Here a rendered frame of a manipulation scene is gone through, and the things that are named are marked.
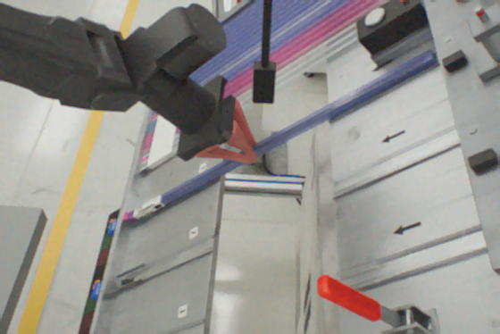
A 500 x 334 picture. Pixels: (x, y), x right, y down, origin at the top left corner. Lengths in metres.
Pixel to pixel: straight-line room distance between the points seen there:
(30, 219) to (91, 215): 0.73
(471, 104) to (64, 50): 0.34
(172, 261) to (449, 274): 0.38
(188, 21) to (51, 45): 0.14
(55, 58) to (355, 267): 0.32
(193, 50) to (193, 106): 0.08
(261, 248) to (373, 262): 1.17
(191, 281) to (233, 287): 0.92
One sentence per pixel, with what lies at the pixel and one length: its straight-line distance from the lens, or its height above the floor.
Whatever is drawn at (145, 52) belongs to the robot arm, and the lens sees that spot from 0.57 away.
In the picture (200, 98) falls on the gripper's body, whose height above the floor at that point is 1.00.
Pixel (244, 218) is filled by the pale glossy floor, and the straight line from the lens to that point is 1.73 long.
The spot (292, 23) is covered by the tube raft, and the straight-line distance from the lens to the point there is 0.83.
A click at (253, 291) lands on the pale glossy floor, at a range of 1.60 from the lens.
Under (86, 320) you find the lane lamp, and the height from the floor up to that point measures 0.66.
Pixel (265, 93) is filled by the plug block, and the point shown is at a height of 1.07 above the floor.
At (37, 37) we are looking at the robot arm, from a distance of 0.49.
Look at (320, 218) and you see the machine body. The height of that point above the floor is 0.62.
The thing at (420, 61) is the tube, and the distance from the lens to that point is 0.61.
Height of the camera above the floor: 1.44
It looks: 50 degrees down
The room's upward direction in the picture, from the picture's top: straight up
